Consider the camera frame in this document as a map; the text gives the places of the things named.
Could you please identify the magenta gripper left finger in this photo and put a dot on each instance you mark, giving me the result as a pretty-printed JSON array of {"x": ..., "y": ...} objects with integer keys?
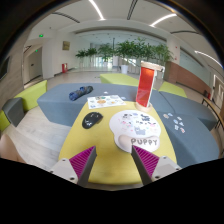
[{"x": 76, "y": 169}]

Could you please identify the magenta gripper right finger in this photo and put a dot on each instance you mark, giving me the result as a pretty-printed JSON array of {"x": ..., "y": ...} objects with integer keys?
[{"x": 151, "y": 167}]

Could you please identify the white puppy mouse pad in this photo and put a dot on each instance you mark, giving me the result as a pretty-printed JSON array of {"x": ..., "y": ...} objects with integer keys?
[{"x": 135, "y": 128}]

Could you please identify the black computer mouse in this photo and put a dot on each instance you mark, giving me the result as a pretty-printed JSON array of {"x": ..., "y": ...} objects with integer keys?
[{"x": 91, "y": 119}]

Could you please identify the grey upholstered bench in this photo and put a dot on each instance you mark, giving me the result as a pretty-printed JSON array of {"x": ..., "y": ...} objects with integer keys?
[{"x": 111, "y": 110}]

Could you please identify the white sticker sheet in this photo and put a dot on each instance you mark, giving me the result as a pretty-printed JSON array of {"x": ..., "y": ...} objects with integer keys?
[{"x": 104, "y": 101}]

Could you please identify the green and grey sofa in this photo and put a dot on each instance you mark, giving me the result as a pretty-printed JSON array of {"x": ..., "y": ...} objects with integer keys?
[{"x": 14, "y": 109}]

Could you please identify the yellow-green seat cushion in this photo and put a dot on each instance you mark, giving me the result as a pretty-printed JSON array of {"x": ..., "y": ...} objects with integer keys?
[{"x": 119, "y": 79}]

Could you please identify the red fire extinguisher box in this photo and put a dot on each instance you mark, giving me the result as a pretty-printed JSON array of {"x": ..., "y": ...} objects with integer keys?
[{"x": 64, "y": 68}]

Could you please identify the potted green plants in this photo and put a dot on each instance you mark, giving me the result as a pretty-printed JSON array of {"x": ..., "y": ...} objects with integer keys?
[{"x": 128, "y": 50}]

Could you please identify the wooden chair frame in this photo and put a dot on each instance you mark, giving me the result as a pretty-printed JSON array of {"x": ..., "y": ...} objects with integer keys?
[{"x": 220, "y": 120}]

